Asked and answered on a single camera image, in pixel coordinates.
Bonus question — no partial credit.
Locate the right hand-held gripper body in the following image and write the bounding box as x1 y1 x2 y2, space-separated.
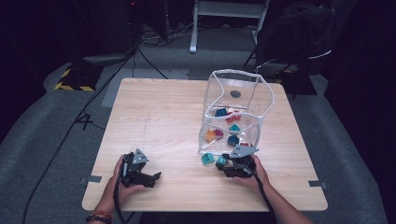
221 145 260 179

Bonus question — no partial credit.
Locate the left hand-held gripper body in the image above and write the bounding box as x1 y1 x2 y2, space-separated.
121 147 154 189

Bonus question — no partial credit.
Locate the teal green square block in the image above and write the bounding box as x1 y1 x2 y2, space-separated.
200 152 216 165

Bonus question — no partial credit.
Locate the clear plastic bag white trim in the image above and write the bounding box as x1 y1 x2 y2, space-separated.
197 68 276 157

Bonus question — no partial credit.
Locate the person's right hand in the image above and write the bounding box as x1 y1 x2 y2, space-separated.
232 154 272 191

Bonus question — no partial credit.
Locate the person's left hand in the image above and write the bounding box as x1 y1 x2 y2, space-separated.
104 154 149 208

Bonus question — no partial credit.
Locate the grey tape strip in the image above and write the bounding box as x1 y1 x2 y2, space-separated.
79 175 103 185
308 179 329 189

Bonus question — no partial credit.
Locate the yellow black striped base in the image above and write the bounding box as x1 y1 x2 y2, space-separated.
53 63 105 92

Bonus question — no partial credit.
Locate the black chair with dark cloth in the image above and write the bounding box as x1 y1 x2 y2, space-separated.
247 2 338 96

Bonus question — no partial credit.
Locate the dark equipment stand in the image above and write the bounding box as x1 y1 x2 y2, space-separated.
73 0 139 55

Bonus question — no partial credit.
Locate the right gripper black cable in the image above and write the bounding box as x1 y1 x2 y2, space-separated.
244 167 278 218

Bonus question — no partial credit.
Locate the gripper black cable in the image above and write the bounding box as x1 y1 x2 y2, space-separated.
244 167 278 218
112 172 125 224

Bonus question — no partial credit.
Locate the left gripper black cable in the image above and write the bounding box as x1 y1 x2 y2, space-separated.
112 172 125 224

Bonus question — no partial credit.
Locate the orange beaded bracelet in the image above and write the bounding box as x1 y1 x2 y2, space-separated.
92 209 115 219

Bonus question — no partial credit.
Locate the black beaded bracelet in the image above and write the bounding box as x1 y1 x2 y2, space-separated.
86 215 113 224

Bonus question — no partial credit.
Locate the long black floor cable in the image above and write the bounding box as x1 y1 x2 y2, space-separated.
21 46 139 224

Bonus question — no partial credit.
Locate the thin black cable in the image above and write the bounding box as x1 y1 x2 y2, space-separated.
136 46 169 79

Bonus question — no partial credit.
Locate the grey stand base plate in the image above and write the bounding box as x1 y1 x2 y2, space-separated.
82 53 129 66

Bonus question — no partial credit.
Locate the bundle of cables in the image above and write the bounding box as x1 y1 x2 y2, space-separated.
138 21 195 49

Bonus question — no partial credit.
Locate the white desk frame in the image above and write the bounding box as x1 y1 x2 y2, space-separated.
189 0 271 54

